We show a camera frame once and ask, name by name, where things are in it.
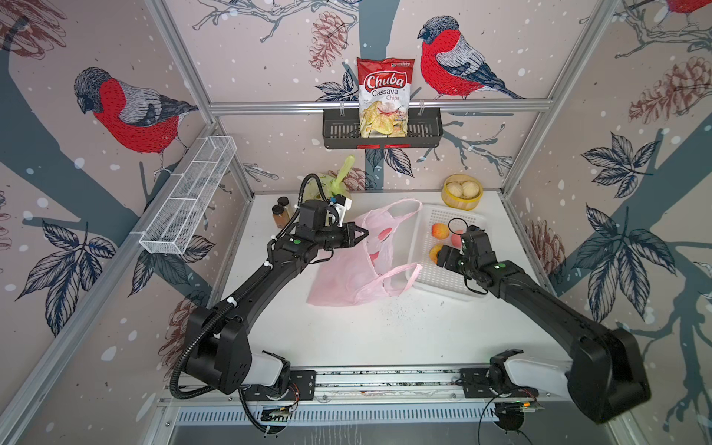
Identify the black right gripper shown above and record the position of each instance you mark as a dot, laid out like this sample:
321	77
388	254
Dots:
448	262

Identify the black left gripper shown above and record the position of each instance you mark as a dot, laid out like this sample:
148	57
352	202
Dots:
349	235

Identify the orange yellow peach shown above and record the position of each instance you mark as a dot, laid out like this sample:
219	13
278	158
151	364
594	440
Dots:
434	252

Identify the red yellow peach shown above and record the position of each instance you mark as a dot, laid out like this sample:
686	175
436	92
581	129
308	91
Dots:
440	231

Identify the pink plastic bag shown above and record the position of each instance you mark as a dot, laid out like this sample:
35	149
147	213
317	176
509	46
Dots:
366	273

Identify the green avocado print plastic bag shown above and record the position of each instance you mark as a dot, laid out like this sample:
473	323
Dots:
332	184

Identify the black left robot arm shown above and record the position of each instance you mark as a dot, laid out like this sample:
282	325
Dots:
217	354

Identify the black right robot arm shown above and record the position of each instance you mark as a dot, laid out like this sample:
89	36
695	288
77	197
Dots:
606	376

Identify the Chuba cassava chips bag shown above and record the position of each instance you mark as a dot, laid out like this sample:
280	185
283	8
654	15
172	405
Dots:
384	96

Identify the white perforated plastic basket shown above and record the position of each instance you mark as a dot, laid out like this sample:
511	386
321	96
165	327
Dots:
431	277

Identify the yellow bowl with buns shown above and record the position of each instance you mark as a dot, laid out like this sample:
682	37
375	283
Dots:
462	192

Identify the brown spice jar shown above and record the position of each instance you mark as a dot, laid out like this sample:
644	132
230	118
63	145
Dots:
281	216

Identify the light spice jar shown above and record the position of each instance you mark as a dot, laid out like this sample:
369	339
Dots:
284	202

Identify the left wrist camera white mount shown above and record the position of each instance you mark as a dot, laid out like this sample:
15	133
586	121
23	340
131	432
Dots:
338	205

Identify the black wall shelf basket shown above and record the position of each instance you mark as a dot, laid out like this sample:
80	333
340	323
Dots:
347	130

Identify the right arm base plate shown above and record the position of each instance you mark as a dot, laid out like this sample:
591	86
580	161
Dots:
483	383

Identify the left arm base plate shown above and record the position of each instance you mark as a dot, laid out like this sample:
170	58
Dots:
291	386

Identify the white wire mesh shelf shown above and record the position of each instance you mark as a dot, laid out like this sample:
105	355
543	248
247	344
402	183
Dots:
179	216

